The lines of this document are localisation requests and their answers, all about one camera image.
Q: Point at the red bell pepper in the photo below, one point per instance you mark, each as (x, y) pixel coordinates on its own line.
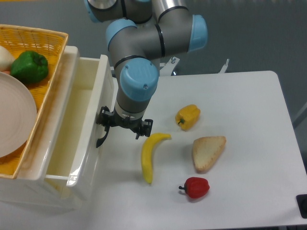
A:
(195, 187)

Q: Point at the white drawer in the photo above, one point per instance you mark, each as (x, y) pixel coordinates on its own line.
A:
(75, 156)

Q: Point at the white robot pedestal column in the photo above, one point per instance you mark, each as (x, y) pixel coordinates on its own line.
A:
(156, 62)

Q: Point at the green bell pepper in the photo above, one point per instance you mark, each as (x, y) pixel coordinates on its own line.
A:
(30, 67)

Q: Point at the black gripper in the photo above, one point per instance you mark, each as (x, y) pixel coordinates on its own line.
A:
(109, 119)

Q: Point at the black device at table edge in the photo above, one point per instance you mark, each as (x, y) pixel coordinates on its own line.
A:
(302, 204)

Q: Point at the triangular toast slice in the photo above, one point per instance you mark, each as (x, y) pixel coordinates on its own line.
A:
(206, 151)

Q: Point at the yellow woven basket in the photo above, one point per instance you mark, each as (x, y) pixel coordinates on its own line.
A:
(51, 44)

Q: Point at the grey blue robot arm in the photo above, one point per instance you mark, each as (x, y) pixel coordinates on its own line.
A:
(139, 32)

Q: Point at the white metal base frame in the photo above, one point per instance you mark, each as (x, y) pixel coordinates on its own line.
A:
(169, 68)

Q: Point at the white onion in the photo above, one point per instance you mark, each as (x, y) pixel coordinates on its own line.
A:
(6, 59)

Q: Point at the yellow bell pepper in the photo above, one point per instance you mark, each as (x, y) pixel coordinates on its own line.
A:
(187, 116)

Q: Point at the white drawer cabinet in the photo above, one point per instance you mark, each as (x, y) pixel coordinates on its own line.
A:
(30, 186)

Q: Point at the beige round plate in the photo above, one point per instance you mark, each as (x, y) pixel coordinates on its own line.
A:
(17, 114)

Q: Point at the yellow banana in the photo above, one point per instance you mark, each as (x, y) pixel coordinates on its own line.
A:
(146, 154)

